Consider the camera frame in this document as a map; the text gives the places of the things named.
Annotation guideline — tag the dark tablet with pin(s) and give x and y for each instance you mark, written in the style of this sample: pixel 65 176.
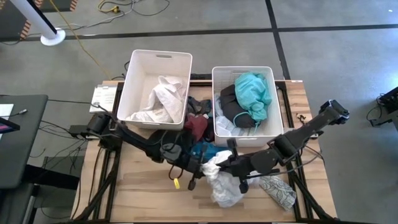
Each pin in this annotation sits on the dark tablet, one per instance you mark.
pixel 7 127

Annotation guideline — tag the white perforated plastic bin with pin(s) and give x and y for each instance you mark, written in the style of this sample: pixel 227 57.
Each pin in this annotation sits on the white perforated plastic bin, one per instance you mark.
pixel 224 74
pixel 146 71

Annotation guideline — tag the black power box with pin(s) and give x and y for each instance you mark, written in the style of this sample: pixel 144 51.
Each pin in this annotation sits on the black power box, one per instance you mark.
pixel 77 130

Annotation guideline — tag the dark slate garment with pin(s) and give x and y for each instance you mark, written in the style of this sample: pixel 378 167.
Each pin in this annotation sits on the dark slate garment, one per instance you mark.
pixel 185 137

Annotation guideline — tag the maroon garment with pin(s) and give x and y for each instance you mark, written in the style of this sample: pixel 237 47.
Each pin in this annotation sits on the maroon garment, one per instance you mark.
pixel 196 126

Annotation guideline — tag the white floor stand pole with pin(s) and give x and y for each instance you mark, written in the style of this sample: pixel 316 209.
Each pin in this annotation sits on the white floor stand pole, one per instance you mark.
pixel 53 37

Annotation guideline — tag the dark purple-toed sock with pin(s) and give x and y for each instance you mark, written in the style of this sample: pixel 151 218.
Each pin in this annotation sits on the dark purple-toed sock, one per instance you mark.
pixel 209 129

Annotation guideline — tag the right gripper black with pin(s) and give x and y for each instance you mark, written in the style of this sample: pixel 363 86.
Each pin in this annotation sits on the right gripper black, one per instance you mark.
pixel 245 166

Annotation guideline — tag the black aluminium table frame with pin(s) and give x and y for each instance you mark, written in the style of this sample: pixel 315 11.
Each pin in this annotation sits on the black aluminium table frame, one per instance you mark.
pixel 293 199

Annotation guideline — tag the black equipment rig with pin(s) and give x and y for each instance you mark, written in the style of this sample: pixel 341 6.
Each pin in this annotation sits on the black equipment rig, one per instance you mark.
pixel 387 109

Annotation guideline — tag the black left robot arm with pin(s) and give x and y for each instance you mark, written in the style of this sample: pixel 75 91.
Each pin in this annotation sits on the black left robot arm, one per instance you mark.
pixel 136 141

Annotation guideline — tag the white leaf-patterned cloth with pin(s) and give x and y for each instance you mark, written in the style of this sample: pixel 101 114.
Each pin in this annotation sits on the white leaf-patterned cloth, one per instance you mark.
pixel 278 189

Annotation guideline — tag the white sheet of paper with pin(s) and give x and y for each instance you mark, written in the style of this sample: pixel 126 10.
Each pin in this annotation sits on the white sheet of paper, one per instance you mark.
pixel 5 109

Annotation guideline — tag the teal garment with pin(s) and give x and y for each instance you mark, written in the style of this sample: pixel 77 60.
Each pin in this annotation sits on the teal garment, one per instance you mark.
pixel 252 93

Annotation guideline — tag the black desk base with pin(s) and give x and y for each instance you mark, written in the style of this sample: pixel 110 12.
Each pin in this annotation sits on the black desk base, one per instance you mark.
pixel 49 179

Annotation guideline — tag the black hazard-striped mat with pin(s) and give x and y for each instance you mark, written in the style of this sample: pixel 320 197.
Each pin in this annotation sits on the black hazard-striped mat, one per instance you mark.
pixel 56 4
pixel 9 18

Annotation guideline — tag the black desk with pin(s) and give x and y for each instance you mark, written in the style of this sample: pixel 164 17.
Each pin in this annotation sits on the black desk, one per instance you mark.
pixel 21 149

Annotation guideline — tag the white paper booklet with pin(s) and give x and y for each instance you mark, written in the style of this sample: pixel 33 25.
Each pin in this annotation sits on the white paper booklet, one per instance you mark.
pixel 104 98

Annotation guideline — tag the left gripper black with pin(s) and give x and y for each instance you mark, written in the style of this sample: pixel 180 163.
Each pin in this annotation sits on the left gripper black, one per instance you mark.
pixel 194 166

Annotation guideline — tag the plain white shirt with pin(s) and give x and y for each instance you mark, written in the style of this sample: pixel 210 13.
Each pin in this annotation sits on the plain white shirt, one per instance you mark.
pixel 164 99

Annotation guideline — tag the white lace garment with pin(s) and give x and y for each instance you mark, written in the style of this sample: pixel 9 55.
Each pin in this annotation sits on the white lace garment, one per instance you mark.
pixel 224 186

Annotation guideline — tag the dark charcoal garment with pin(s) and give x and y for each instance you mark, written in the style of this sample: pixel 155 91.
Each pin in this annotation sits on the dark charcoal garment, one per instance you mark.
pixel 233 109

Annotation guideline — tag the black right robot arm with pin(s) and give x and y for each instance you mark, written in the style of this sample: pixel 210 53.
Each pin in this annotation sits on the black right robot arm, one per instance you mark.
pixel 311 127

